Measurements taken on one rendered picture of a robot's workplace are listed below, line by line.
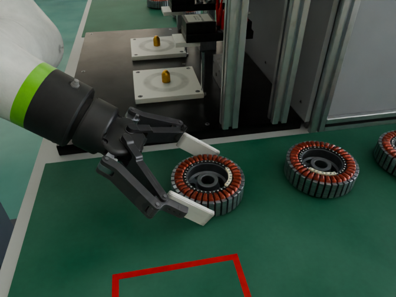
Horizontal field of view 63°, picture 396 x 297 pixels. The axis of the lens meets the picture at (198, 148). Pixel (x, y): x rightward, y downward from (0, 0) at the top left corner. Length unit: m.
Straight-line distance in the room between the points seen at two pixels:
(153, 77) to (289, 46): 0.35
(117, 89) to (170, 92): 0.13
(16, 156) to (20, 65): 1.60
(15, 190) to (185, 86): 1.25
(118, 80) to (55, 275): 0.50
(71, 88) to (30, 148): 1.63
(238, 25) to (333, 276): 0.38
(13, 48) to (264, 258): 0.42
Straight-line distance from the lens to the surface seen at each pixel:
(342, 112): 0.71
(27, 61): 0.47
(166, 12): 0.94
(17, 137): 2.21
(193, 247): 0.45
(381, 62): 0.70
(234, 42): 0.55
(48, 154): 0.65
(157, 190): 0.43
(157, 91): 0.73
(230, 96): 0.59
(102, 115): 0.45
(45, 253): 0.49
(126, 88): 0.78
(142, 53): 0.94
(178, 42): 0.71
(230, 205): 0.47
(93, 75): 0.87
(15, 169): 1.95
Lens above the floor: 1.12
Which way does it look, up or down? 37 degrees down
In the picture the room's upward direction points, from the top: straight up
